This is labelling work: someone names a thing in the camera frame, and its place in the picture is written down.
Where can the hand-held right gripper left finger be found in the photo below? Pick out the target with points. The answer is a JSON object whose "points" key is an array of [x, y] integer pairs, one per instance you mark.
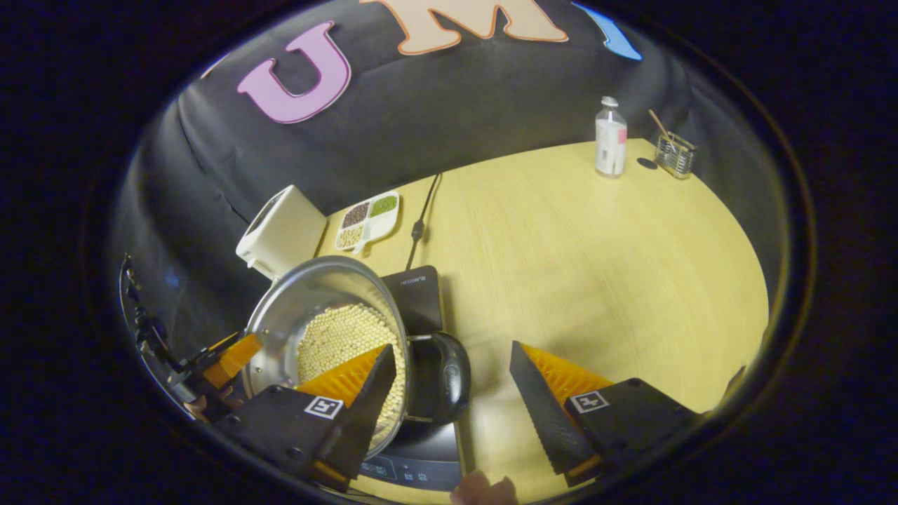
{"points": [[365, 414]]}

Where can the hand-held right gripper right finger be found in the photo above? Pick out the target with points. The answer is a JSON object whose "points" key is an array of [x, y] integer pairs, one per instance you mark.
{"points": [[540, 414]]}

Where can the stainless steel pot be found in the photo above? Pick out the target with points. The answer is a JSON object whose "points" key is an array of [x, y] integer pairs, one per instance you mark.
{"points": [[316, 287]]}

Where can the pile of yellow soybeans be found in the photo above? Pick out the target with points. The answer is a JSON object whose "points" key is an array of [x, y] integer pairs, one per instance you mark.
{"points": [[337, 337]]}

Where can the white medicine bottle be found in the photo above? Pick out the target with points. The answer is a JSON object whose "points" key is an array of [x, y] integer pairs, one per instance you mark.
{"points": [[610, 144]]}

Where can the black induction cooktop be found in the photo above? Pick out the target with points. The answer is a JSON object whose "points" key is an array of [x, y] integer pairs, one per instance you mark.
{"points": [[421, 294]]}

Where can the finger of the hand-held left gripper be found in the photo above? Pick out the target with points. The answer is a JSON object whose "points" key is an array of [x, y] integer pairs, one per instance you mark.
{"points": [[231, 361]]}

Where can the wooden stick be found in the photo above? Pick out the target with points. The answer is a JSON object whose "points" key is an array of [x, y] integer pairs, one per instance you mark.
{"points": [[659, 123]]}

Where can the white toaster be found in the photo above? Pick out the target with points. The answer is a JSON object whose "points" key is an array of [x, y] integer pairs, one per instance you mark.
{"points": [[284, 231]]}

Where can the small glass holder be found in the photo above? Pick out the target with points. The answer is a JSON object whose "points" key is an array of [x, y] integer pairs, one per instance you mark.
{"points": [[675, 158]]}

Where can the white divided bean dish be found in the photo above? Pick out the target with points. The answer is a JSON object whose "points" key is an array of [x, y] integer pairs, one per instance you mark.
{"points": [[368, 221]]}

